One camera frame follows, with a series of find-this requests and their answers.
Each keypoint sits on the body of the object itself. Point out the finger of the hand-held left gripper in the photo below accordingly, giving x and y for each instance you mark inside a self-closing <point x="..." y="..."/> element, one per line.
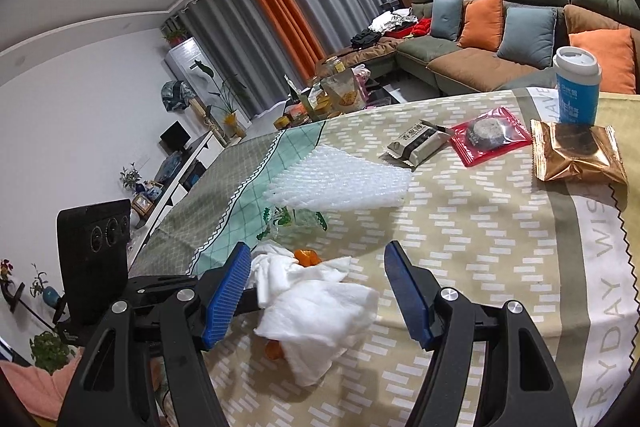
<point x="150" y="288"/>

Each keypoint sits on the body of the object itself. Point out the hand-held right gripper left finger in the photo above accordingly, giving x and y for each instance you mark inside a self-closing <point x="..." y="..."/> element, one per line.
<point x="225" y="302"/>

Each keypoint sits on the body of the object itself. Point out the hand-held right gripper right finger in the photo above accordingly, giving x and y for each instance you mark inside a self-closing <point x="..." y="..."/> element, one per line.
<point x="407" y="297"/>

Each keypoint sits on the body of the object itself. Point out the white tissue paper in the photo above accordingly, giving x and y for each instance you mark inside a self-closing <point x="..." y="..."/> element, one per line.
<point x="320" y="312"/>

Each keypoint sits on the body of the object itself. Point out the orange peel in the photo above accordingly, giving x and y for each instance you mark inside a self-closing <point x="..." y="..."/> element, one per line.
<point x="306" y="258"/>
<point x="273" y="349"/>

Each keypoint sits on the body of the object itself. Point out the clear green printed wrapper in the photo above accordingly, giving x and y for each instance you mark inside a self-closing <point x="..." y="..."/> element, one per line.
<point x="295" y="222"/>

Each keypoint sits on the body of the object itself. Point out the white foam net sheet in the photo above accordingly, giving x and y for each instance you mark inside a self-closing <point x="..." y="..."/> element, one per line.
<point x="340" y="177"/>

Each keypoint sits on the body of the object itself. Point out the small plant teal vase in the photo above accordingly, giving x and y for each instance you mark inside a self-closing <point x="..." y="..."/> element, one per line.
<point x="46" y="289"/>

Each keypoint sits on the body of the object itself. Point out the green leafy potted plant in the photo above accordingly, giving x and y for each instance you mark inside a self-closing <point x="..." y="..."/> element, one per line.
<point x="50" y="352"/>

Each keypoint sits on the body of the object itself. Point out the patterned tablecloth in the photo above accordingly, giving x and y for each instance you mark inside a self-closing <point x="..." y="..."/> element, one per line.
<point x="475" y="237"/>

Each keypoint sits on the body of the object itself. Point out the blue-white porcelain jar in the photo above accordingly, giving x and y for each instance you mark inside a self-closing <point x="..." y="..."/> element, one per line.
<point x="153" y="192"/>

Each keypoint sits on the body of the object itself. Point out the small plant in porcelain vase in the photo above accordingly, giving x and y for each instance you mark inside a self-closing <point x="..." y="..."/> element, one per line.
<point x="131" y="179"/>

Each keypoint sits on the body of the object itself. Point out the blue tray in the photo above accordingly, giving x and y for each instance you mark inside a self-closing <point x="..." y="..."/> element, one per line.
<point x="171" y="166"/>

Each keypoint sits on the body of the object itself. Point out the white black-topped TV cabinet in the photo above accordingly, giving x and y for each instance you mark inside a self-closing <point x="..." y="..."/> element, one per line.
<point x="195" y="157"/>

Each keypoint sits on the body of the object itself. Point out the small black monitor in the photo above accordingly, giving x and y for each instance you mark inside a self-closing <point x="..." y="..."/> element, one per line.
<point x="175" y="137"/>

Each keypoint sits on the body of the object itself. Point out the black snack packet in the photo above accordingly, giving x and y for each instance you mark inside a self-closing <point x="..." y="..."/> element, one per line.
<point x="417" y="142"/>

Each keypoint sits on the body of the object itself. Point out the red snack packet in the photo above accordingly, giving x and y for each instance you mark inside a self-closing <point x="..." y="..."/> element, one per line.
<point x="492" y="134"/>

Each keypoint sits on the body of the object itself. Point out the covered standing fan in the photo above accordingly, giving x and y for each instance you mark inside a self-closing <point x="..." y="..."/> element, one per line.
<point x="176" y="96"/>

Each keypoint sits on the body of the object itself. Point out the tall leafy potted plant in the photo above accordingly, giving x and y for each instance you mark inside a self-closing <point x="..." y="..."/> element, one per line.
<point x="227" y="99"/>

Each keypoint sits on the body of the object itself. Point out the dark coffee table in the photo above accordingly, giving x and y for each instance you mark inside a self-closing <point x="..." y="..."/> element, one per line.
<point x="385" y="94"/>

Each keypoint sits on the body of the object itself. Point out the clear snack bag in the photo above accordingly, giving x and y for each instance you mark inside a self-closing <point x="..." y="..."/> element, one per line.
<point x="340" y="94"/>

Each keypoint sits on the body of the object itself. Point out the pink plastic bag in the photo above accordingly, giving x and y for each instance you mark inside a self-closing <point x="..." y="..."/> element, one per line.
<point x="362" y="84"/>

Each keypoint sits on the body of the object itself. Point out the gold snack packet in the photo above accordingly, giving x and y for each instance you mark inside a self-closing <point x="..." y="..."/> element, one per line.
<point x="580" y="152"/>

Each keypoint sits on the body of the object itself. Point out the white floor air conditioner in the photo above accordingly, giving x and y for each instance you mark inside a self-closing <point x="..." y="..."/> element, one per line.
<point x="187" y="59"/>

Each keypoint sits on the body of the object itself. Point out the small red-flowered potted plant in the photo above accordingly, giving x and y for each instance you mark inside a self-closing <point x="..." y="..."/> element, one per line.
<point x="174" y="37"/>

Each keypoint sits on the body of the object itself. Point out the black clothes pile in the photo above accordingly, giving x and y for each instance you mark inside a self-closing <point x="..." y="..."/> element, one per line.
<point x="366" y="38"/>

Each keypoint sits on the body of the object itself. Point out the blue paper cup white lid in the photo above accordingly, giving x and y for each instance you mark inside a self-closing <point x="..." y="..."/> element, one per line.
<point x="577" y="92"/>

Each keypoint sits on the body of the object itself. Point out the red clothes pile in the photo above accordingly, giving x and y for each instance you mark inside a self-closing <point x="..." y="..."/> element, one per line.
<point x="417" y="28"/>

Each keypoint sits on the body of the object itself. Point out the white clothes pile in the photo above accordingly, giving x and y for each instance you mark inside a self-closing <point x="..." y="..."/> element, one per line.
<point x="392" y="21"/>

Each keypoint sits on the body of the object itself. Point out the blue cushion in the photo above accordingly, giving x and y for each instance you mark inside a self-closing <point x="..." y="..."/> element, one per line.
<point x="527" y="38"/>
<point x="446" y="18"/>

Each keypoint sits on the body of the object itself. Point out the orange cushion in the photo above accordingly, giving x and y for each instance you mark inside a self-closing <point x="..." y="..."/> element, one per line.
<point x="612" y="62"/>
<point x="481" y="22"/>

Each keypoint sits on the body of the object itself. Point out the orange curtain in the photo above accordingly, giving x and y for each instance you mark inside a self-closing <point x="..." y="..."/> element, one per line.
<point x="285" y="17"/>

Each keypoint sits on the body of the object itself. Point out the brown back cushion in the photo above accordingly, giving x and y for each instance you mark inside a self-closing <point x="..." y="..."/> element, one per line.
<point x="590" y="19"/>

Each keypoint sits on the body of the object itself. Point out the wooden photo frame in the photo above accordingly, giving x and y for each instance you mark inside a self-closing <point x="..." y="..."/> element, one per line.
<point x="142" y="205"/>

